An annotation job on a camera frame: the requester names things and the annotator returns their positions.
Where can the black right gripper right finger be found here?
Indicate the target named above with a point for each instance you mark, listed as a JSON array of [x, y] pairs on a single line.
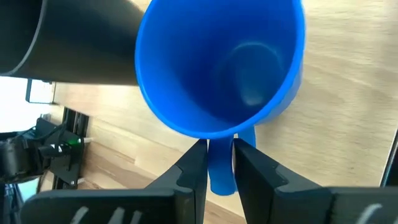
[[264, 193]]

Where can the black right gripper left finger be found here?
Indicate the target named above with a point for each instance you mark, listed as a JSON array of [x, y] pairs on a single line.
[[192, 186]]

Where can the blue plastic mug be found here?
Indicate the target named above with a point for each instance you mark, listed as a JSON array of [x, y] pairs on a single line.
[[217, 62]]

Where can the black plastic cup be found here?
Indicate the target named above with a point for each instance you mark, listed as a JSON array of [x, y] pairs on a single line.
[[77, 40]]

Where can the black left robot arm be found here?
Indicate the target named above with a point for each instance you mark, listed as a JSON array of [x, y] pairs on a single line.
[[18, 158]]

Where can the wooden shelf with black frame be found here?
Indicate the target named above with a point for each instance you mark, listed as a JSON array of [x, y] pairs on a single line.
[[342, 93]]

